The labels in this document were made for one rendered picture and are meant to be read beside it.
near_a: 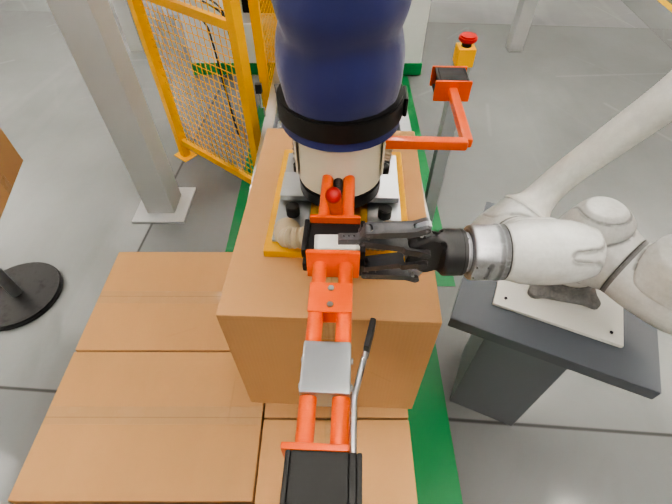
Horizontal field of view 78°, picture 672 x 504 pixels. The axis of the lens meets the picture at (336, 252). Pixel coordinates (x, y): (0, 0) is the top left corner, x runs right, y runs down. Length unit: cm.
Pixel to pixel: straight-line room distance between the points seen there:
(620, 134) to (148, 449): 125
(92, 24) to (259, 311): 157
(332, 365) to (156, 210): 218
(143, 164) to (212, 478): 165
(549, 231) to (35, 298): 226
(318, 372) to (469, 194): 225
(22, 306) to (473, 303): 205
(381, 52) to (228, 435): 99
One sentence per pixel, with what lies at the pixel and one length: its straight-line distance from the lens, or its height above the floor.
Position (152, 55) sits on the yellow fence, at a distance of 269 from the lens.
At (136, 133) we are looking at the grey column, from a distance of 229.
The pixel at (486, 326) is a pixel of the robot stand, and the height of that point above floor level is 75.
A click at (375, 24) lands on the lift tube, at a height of 147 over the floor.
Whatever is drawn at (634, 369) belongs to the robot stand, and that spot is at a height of 75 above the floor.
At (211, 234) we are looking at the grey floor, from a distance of 242.
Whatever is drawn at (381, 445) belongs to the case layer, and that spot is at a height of 54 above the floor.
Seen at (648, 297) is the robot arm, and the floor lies 94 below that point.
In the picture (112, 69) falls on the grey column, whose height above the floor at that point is 86.
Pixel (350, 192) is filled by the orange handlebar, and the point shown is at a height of 121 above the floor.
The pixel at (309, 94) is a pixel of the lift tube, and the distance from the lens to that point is 68.
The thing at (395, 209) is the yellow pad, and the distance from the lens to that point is 89.
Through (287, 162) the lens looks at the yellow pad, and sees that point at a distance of 101.
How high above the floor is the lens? 170
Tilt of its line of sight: 49 degrees down
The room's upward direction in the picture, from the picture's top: straight up
